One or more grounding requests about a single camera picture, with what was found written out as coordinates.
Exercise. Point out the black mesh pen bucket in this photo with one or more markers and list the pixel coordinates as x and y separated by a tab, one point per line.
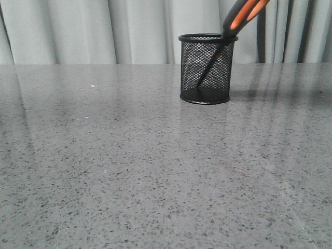
206	63

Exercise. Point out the grey orange handled scissors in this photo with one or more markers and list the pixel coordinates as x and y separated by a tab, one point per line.
241	13

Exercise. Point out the grey pleated curtain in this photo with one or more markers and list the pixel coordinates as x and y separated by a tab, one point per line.
146	32

